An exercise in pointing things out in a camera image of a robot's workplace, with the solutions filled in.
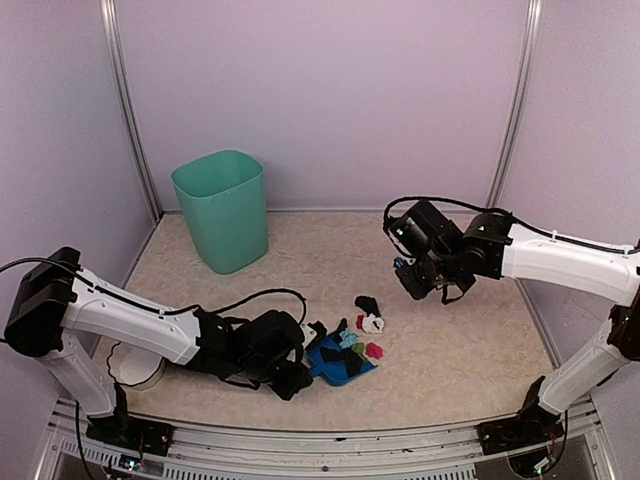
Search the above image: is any blue plastic dustpan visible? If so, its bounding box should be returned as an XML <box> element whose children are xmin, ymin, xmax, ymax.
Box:
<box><xmin>307</xmin><ymin>335</ymin><xmax>377</xmax><ymax>387</ymax></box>

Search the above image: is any teal plastic waste bin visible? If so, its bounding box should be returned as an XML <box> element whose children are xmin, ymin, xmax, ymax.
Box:
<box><xmin>171</xmin><ymin>150</ymin><xmax>269</xmax><ymax>275</ymax></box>

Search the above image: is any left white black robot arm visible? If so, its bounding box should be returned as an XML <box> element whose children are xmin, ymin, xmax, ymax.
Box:
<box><xmin>4</xmin><ymin>247</ymin><xmax>313</xmax><ymax>445</ymax></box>

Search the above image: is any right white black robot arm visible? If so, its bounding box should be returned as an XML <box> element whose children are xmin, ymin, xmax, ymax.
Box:
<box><xmin>382</xmin><ymin>196</ymin><xmax>639</xmax><ymax>444</ymax></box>

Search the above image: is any black paper scrap right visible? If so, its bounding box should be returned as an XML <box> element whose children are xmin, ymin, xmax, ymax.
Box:
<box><xmin>354</xmin><ymin>295</ymin><xmax>381</xmax><ymax>317</ymax></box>

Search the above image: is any white paper scrap long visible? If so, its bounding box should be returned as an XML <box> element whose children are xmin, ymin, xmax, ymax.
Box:
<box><xmin>361</xmin><ymin>314</ymin><xmax>385</xmax><ymax>335</ymax></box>

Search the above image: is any pink small paper scrap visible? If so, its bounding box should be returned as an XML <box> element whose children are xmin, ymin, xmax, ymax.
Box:
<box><xmin>365</xmin><ymin>342</ymin><xmax>384</xmax><ymax>360</ymax></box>

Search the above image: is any black scrap pile centre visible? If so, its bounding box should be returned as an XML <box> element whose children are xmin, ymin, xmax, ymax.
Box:
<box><xmin>320</xmin><ymin>318</ymin><xmax>365</xmax><ymax>378</ymax></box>

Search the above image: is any white scalloped dish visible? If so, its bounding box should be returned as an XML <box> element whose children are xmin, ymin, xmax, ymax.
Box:
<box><xmin>106</xmin><ymin>342</ymin><xmax>166</xmax><ymax>391</ymax></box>

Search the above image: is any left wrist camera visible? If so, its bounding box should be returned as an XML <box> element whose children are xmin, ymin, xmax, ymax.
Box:
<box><xmin>301</xmin><ymin>321</ymin><xmax>327</xmax><ymax>348</ymax></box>

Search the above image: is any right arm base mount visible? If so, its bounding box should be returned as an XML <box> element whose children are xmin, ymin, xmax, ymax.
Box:
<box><xmin>476</xmin><ymin>376</ymin><xmax>566</xmax><ymax>455</ymax></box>

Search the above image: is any front aluminium rail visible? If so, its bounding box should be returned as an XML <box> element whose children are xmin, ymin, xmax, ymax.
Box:
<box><xmin>29</xmin><ymin>414</ymin><xmax>616</xmax><ymax>480</ymax></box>

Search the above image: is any right metal corner post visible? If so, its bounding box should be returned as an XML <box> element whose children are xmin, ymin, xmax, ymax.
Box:
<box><xmin>485</xmin><ymin>0</ymin><xmax>544</xmax><ymax>208</ymax></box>

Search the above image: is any metal corner post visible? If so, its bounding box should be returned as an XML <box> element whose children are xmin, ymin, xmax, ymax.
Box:
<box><xmin>485</xmin><ymin>0</ymin><xmax>544</xmax><ymax>208</ymax></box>
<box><xmin>99</xmin><ymin>0</ymin><xmax>163</xmax><ymax>225</ymax></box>

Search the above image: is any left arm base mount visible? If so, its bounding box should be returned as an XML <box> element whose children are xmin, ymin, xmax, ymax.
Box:
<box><xmin>86</xmin><ymin>384</ymin><xmax>175</xmax><ymax>457</ymax></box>

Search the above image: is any left metal corner post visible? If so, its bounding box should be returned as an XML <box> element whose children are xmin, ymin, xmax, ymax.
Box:
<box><xmin>99</xmin><ymin>0</ymin><xmax>163</xmax><ymax>225</ymax></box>

